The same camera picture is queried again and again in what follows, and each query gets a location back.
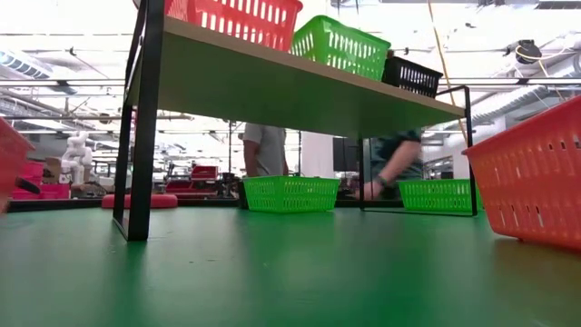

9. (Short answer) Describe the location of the ceiling air duct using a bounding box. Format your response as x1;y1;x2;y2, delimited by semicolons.
0;48;54;82

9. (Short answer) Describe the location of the ceiling cable reel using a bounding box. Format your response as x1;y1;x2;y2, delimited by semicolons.
514;38;544;65

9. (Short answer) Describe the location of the wooden shelf black metal frame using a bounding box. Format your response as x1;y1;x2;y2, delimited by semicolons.
112;0;478;243

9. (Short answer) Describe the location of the green plastic basket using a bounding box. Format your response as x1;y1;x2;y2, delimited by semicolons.
242;175;341;214
290;15;392;83
397;178;483;213

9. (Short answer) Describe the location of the silver insulated duct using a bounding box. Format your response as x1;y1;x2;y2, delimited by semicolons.
471;56;581;126

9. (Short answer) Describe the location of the person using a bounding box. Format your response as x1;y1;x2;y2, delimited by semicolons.
353;129;426;201
241;122;291;178

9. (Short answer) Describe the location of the tall red storage bin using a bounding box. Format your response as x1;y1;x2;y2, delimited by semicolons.
21;161;45;201

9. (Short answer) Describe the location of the red round disc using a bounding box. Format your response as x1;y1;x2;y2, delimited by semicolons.
101;193;179;211

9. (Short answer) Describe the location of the red tool cart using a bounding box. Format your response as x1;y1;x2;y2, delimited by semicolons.
163;164;220;200

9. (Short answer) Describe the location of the yellow hanging cable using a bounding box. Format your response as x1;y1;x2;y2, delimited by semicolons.
426;0;469;144

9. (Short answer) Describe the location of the orange plastic basket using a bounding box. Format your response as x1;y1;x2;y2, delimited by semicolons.
461;94;581;252
0;116;36;214
163;0;304;53

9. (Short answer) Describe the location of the low red storage bin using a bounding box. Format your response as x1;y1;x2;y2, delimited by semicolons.
43;183;73;201

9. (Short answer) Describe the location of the black monitor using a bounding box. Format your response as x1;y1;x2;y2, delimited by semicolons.
332;136;360;173

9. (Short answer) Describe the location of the cardboard box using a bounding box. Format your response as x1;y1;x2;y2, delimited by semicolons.
44;155;64;183

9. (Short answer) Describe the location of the black table edge frame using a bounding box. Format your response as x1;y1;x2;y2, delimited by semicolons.
0;197;480;214

